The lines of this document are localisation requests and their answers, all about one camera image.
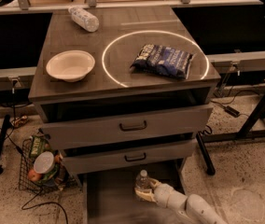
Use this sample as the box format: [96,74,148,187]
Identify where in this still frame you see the white-lidded container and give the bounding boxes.
[34,151,55,174]

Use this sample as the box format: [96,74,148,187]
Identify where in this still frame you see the green snack box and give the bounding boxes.
[29,136,50,158]

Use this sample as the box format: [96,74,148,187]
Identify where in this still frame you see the blue chips bag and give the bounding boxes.
[132,44,194,79]

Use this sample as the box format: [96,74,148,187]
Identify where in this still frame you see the clear water bottle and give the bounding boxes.
[135,170,151,192]
[68,7,99,33]

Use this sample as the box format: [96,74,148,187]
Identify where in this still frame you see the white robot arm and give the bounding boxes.
[134,177,228,224]

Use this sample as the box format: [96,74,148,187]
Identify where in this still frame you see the black power adapter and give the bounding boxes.
[224,105,240,118]

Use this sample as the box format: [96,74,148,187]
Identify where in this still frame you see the white paper bowl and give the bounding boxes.
[46,50,95,82]

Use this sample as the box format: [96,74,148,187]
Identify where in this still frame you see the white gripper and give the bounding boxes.
[134,178,188,211]

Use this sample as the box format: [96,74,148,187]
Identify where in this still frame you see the grey open bottom drawer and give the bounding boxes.
[84,160,184,224]

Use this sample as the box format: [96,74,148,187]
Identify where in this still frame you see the grey top drawer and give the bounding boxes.
[42,105,213,150]

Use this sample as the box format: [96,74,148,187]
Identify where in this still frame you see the grey middle drawer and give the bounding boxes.
[63,139,197,175]

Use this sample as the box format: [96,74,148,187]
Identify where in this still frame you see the lying clear water bottle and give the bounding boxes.
[68,7,99,33]

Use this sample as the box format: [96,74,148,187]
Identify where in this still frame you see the black floor cable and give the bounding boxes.
[21,189,69,224]

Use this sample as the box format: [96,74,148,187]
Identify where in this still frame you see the black right table frame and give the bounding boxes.
[196,94,265,175]

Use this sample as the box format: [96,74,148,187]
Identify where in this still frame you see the grey drawer cabinet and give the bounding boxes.
[29,6,220,223]

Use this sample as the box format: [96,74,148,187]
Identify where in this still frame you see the black wire basket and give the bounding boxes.
[19,139,70,195]

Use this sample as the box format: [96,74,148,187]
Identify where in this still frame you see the red apple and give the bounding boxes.
[28,169,42,182]

